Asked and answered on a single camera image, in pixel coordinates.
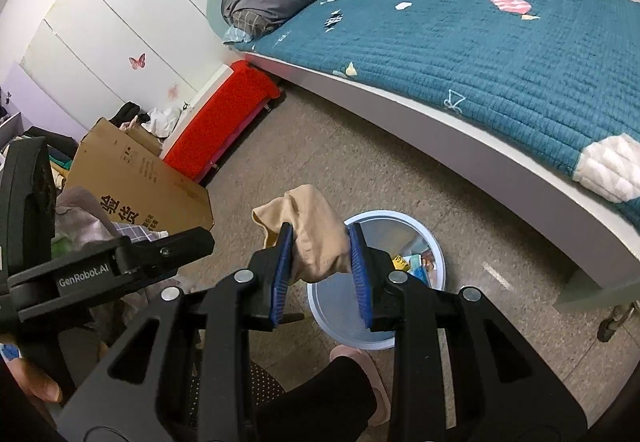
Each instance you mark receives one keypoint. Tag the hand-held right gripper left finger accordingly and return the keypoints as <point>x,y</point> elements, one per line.
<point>280,272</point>

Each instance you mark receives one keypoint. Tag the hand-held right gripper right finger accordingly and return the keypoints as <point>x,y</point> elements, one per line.
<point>359,277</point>

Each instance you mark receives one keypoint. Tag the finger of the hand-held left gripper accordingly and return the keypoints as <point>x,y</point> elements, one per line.
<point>170,249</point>

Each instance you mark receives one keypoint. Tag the yellow carton box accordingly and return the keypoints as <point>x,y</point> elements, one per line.
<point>400,262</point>

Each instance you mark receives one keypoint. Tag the beige sock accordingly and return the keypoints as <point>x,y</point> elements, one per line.
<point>310,232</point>

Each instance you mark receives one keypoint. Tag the light blue bin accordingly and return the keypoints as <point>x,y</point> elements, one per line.
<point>385,229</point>

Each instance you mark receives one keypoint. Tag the blue snack packet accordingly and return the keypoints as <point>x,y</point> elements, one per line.
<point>420,274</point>

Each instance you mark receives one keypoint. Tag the person's left hand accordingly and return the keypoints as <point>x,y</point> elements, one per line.
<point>30,379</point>

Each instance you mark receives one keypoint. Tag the green plush cloth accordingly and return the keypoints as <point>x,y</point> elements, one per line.
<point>62,247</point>

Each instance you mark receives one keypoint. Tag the brown cardboard box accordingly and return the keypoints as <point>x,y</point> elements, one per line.
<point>135,177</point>

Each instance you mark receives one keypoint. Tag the pink slipper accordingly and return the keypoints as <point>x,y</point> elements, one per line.
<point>370,372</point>

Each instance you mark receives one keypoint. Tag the white cubby shelf unit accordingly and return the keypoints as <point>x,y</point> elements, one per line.
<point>10,122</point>

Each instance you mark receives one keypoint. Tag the black perforated stool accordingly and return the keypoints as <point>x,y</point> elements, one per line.
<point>265,382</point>

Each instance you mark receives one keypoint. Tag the white plastic bag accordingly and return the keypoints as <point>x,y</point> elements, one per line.
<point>162,119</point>

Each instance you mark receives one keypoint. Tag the person's leg black trousers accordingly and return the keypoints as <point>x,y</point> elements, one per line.
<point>320,402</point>

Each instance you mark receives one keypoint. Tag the red stool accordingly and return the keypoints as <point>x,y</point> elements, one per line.
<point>220,117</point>

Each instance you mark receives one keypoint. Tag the black cloth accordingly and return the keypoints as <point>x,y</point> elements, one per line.
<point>127,112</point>

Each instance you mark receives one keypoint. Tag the pink butterfly sticker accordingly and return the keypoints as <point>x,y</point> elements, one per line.
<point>137,61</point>

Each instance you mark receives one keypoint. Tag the white wardrobe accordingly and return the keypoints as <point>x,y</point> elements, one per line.
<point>100,22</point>

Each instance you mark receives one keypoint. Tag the light blue patterned sheet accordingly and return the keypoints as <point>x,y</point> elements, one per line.
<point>235,34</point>

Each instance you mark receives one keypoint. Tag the teal quilted bed cover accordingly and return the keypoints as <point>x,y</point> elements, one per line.
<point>450,47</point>

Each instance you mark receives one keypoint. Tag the white bed frame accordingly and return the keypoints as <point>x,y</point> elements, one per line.
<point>450,132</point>

